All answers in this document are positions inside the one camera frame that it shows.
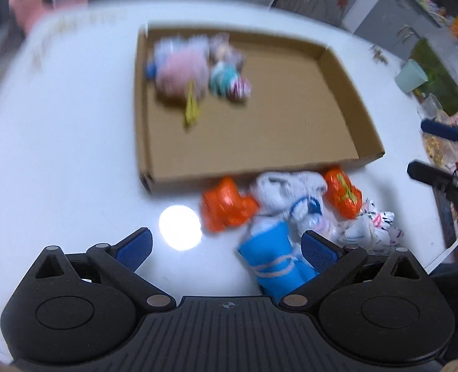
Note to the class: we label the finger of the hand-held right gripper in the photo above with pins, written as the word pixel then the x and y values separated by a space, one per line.
pixel 442 130
pixel 430 174

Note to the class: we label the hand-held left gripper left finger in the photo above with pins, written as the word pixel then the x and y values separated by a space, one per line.
pixel 136 248

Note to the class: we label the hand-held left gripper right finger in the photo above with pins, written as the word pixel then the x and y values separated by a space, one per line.
pixel 317 252

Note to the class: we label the blue cloth bundle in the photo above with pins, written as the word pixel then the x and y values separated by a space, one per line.
pixel 269 254

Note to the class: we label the white patterned bundle pink band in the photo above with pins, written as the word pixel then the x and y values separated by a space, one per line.
pixel 372 228

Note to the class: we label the orange bundle green print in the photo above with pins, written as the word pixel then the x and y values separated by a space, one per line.
pixel 343 192

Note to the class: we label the orange cloth bundle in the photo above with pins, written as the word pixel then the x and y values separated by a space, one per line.
pixel 225 205

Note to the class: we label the shallow cardboard box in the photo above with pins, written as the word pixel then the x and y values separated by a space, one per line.
pixel 291 124

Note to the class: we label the clear snack bag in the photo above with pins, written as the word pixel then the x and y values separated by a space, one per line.
pixel 440 151

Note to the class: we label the light green cup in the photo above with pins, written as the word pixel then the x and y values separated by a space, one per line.
pixel 409 77

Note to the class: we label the scattered seed shells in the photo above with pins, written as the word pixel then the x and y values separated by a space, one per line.
pixel 379 54

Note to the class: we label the yellow strip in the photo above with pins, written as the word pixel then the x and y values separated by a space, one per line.
pixel 192 108

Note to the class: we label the pink striped bundle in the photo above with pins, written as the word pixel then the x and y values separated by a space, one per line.
pixel 240 88

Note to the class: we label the pink fluffy bundle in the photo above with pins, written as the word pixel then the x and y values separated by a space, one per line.
pixel 182 71

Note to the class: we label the teal cloth bundle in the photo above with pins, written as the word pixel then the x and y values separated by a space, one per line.
pixel 221 77

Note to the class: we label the grey purple bundle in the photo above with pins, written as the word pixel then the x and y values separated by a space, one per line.
pixel 225 48

